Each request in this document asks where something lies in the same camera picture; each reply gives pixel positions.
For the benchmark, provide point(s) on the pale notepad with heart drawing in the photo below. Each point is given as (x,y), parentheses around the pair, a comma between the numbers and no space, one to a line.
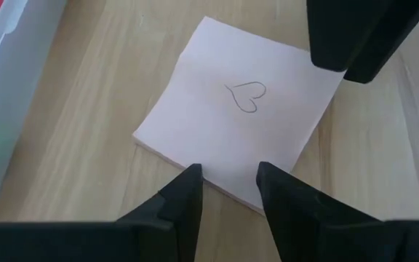
(231,138)

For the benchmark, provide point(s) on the clear pencil box pink lid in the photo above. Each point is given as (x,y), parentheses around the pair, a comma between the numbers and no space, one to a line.
(13,91)

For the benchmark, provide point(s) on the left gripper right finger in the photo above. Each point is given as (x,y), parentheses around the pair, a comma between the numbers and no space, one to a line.
(322,236)

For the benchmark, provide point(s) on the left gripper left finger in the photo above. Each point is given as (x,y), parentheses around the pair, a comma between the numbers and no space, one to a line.
(140,240)

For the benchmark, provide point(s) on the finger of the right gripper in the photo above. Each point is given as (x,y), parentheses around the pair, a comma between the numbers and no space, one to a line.
(340,32)
(395,36)

